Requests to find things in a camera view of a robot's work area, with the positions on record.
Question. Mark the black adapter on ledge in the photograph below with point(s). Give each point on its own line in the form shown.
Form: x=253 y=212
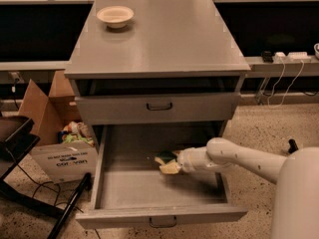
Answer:
x=267 y=57

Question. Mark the green and yellow sponge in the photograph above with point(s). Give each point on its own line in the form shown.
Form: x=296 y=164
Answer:
x=165 y=157

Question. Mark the white ceramic bowl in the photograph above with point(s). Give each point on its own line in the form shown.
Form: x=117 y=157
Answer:
x=115 y=17

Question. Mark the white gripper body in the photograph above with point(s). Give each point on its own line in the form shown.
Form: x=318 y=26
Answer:
x=187 y=163

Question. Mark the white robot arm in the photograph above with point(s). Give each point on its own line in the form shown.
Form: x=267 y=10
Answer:
x=296 y=176

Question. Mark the grey drawer cabinet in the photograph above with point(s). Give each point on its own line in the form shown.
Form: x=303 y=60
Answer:
x=170 y=47

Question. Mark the white power strip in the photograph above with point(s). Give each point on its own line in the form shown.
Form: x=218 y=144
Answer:
x=292 y=57

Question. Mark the open grey lower drawer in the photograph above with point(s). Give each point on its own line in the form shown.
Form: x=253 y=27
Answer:
x=130 y=191

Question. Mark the open cardboard box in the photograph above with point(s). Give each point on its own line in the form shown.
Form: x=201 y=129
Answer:
x=62 y=162

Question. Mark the colourful items in box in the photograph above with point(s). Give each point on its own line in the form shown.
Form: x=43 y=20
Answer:
x=74 y=132

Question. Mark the black floor bar right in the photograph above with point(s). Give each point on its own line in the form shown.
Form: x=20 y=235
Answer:
x=292 y=146

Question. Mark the closed grey upper drawer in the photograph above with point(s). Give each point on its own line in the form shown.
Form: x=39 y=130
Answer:
x=156 y=108

